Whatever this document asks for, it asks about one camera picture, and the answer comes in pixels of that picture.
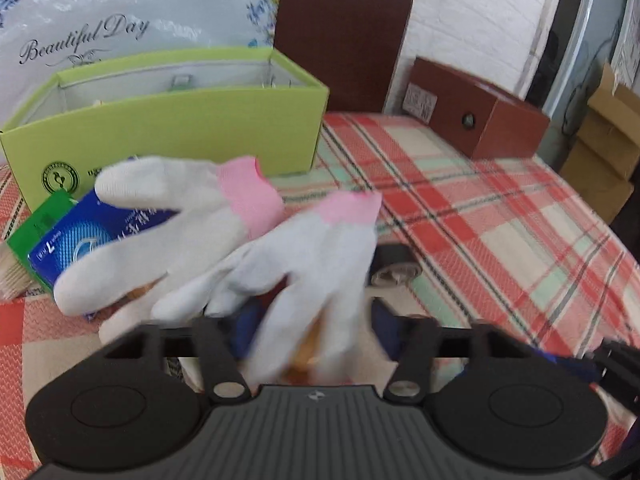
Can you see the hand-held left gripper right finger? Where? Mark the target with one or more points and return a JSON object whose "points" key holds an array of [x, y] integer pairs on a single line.
{"points": [[392, 330]]}

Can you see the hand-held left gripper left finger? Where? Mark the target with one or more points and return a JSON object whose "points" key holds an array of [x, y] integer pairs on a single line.
{"points": [[220, 360]]}

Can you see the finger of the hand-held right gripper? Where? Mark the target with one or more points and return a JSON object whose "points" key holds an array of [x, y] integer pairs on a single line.
{"points": [[575, 367]]}

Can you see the blue medicine box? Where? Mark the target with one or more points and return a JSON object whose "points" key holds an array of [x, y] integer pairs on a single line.
{"points": [[65, 250]]}

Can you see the small green carton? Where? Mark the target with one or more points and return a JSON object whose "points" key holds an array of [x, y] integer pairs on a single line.
{"points": [[45, 220]]}

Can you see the clear bag of toothpicks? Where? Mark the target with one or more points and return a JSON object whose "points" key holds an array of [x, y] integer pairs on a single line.
{"points": [[12, 270]]}

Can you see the light green cardboard box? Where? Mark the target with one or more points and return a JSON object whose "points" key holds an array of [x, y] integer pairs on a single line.
{"points": [[175, 125]]}

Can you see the black tape roll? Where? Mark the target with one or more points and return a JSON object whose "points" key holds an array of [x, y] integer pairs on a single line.
{"points": [[395, 255]]}

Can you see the tan shipping carton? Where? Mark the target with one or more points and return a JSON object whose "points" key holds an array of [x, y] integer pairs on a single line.
{"points": [[617, 110], [590, 175]]}

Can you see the brown cardboard box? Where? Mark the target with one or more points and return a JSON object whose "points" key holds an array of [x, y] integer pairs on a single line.
{"points": [[505, 125]]}

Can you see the brown wooden headboard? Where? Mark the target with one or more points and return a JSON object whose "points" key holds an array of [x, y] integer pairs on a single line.
{"points": [[340, 35]]}

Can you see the floral plastic bag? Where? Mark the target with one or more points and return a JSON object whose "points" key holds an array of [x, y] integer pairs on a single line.
{"points": [[100, 0]]}

